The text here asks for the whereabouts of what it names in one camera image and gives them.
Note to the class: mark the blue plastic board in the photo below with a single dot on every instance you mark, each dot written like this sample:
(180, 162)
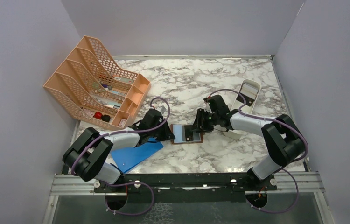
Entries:
(128, 158)

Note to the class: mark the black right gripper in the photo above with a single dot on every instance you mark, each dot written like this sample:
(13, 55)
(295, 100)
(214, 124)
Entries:
(199, 124)

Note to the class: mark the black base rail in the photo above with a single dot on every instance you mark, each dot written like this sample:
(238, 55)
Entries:
(184, 188)

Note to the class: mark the black round item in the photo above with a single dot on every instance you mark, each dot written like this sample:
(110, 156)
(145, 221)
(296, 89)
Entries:
(106, 118)

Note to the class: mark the brown leather card holder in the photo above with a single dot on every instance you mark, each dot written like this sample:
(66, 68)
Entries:
(178, 133)

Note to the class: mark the peach plastic file organizer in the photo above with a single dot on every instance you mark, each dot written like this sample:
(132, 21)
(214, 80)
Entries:
(89, 80)

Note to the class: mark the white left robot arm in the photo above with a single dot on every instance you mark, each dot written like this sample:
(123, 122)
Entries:
(86, 157)

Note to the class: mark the red round item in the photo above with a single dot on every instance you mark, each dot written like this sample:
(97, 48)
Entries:
(98, 115)

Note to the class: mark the cream oval plastic tray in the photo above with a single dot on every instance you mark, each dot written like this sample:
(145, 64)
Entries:
(237, 134)

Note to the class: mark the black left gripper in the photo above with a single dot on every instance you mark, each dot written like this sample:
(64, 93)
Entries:
(168, 134)

